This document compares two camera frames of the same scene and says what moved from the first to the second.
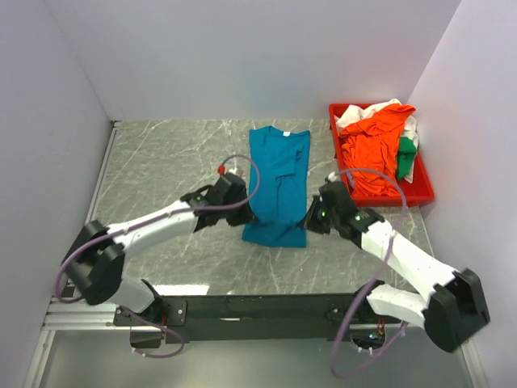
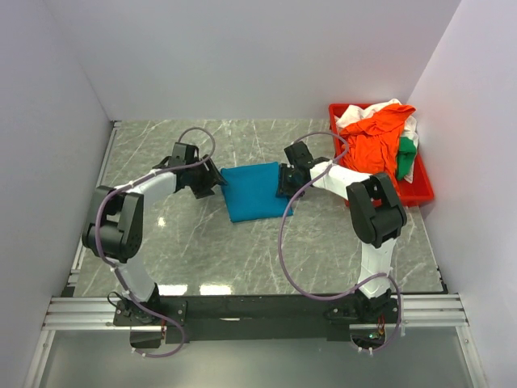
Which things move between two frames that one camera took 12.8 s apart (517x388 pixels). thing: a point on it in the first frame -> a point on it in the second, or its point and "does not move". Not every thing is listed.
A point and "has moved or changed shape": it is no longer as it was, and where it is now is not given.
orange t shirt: [369, 149] does not move
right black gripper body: [320, 219] -> [287, 180]
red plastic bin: [411, 194] does not move
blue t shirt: [280, 204] has moved or changed shape
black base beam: [253, 318] does not move
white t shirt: [348, 115] does not move
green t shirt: [405, 157] does not move
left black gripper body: [238, 217] -> [201, 179]
